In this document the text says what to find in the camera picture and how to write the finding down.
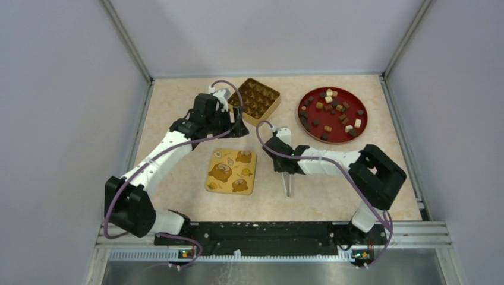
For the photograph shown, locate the red round plate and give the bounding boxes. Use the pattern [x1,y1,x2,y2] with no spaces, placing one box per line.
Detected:
[296,87,369,144]

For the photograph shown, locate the silver metal tongs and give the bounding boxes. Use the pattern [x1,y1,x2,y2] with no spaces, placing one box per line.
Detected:
[282,172,294,197]

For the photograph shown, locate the purple cable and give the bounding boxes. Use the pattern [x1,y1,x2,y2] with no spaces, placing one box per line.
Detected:
[102,80,244,240]
[256,120,393,257]

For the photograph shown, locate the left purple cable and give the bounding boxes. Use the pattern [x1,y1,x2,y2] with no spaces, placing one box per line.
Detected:
[102,80,244,240]

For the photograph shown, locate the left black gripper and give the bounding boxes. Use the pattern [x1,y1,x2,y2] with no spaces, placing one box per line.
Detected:
[205,106,248,139]

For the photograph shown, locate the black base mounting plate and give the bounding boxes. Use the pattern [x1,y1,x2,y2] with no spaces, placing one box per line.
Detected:
[153,221,386,257]

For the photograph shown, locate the yellow bear tin lid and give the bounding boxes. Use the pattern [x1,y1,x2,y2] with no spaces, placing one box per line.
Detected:
[204,148,257,195]

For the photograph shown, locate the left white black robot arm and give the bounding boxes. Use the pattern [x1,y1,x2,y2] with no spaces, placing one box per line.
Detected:
[103,87,249,246]

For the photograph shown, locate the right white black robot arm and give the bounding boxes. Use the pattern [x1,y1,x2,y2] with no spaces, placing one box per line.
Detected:
[261,128,407,245]

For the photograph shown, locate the gold chocolate tin box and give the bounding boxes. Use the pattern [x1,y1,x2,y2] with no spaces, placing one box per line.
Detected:
[238,78,281,126]

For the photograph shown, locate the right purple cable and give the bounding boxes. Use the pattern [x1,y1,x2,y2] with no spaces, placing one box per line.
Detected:
[256,120,393,257]

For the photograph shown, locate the grey aluminium rail frame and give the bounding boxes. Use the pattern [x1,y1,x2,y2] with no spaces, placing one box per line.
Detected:
[84,222,470,285]

